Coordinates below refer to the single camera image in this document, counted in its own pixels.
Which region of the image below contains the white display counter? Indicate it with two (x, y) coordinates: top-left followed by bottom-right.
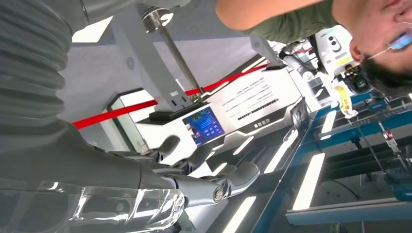
(101, 66), (311, 181)

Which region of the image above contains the person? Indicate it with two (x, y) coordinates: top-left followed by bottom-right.
(215, 0), (412, 97)

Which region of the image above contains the grey kiosk stand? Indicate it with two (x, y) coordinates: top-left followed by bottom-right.
(109, 4), (195, 113)

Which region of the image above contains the blue metal frame machine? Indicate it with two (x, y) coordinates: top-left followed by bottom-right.
(309, 93), (412, 201)

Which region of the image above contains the red barrier belt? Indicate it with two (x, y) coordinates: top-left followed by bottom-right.
(72, 64), (269, 130)

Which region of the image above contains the blue display screen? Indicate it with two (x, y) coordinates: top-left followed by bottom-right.
(182, 106), (225, 146)

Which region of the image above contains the white machine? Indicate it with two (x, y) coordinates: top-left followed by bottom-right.
(314, 25), (356, 76)

